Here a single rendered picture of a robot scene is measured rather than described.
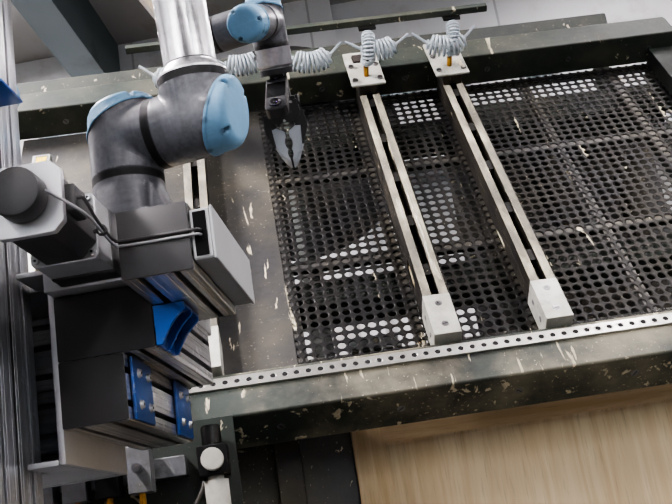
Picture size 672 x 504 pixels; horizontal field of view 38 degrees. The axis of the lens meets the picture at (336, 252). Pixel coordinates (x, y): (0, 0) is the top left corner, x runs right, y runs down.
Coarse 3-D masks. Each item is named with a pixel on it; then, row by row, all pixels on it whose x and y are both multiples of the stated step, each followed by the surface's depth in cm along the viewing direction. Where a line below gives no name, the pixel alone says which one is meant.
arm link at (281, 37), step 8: (248, 0) 202; (256, 0) 201; (264, 0) 201; (272, 0) 202; (280, 0) 205; (272, 8) 200; (280, 8) 204; (280, 16) 203; (280, 24) 203; (280, 32) 204; (272, 40) 203; (280, 40) 204; (256, 48) 205; (264, 48) 203
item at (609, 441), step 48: (384, 432) 225; (432, 432) 225; (480, 432) 226; (528, 432) 226; (576, 432) 226; (624, 432) 227; (384, 480) 221; (432, 480) 222; (480, 480) 222; (528, 480) 223; (576, 480) 223; (624, 480) 224
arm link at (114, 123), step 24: (120, 96) 156; (144, 96) 158; (96, 120) 156; (120, 120) 155; (144, 120) 153; (96, 144) 155; (120, 144) 154; (144, 144) 153; (96, 168) 155; (168, 168) 159
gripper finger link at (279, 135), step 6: (276, 132) 208; (282, 132) 208; (276, 138) 208; (282, 138) 208; (276, 144) 208; (282, 144) 208; (282, 150) 209; (288, 150) 209; (282, 156) 209; (288, 156) 209; (288, 162) 209
